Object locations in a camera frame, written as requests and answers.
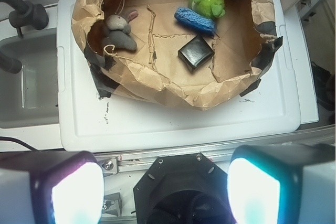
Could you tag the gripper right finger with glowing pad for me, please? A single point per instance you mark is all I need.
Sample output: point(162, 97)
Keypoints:
point(292, 183)

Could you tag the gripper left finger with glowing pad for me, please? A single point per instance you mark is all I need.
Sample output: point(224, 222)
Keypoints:
point(51, 187)

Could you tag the black box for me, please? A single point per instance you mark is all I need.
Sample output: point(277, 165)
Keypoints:
point(195, 53)

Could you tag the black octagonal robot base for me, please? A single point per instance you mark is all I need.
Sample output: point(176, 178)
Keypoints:
point(183, 189)

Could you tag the white plastic board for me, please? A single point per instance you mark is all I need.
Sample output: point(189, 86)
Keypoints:
point(88, 122)

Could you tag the brown paper bag tray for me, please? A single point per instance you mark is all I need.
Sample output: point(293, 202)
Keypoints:
point(245, 44)

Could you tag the grey plush bunny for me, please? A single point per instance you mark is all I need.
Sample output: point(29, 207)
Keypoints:
point(117, 31)

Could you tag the blue knitted block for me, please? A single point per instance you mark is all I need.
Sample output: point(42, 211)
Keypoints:
point(195, 21)

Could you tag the green plush toy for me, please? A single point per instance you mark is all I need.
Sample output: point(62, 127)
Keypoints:
point(211, 9)

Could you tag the metal corner bracket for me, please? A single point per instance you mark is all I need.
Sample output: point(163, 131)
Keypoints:
point(112, 205)

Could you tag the aluminium extrusion rail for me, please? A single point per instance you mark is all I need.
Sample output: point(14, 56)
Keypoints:
point(116, 162)

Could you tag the black pipe clamp handle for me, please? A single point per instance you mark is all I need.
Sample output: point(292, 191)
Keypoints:
point(26, 13)

